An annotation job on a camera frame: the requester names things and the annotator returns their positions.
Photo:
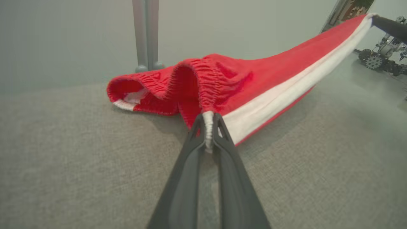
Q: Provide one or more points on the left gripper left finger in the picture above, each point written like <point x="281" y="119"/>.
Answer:
<point x="181" y="190"/>

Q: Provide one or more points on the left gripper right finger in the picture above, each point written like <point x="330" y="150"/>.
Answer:
<point x="235" y="190"/>

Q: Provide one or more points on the red shorts white stripe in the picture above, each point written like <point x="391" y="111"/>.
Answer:
<point x="254" y="79"/>

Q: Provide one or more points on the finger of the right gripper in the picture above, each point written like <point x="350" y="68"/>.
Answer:
<point x="392" y="28"/>

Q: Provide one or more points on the grey metal partition post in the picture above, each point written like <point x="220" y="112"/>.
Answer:
<point x="154" y="31"/>
<point x="140" y="31"/>

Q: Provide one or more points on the grey wheeled toy vehicle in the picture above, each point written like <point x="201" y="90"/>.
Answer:
<point x="373" y="60"/>

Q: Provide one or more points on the grey glass door frame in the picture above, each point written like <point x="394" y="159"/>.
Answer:
<point x="331" y="14"/>

